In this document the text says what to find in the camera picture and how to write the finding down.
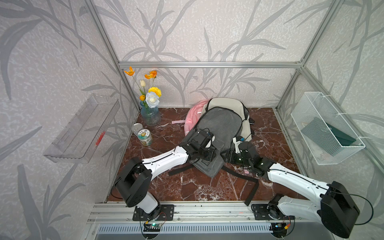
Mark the grey backpack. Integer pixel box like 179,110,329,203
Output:
169,107,262,206

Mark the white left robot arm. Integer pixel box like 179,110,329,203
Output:
114,128,216,220

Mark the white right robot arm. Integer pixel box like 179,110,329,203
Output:
221,142,360,239

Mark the pink backpack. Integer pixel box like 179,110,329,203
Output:
172,100,210,136

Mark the beige backpack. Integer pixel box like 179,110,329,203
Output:
201,98,255,142

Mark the sunflower label plastic can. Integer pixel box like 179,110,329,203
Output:
137,129,153,146

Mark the blue glass vase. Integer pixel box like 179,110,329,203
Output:
140,101,161,126

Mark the artificial flower bouquet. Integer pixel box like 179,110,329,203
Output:
124,67,162,110

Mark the green box in basket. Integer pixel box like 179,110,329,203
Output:
301,117,359,156

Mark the red marker on shelf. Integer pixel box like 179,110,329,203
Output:
95,132,106,146

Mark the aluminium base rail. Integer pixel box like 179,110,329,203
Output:
87,200,321,224

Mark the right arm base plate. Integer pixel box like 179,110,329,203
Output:
251,204,296,222

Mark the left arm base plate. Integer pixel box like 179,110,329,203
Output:
133,205,175,222

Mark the white wire mesh basket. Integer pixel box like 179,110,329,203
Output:
291,92,366,165

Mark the clear acrylic wall shelf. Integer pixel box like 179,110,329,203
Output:
43,94,121,164

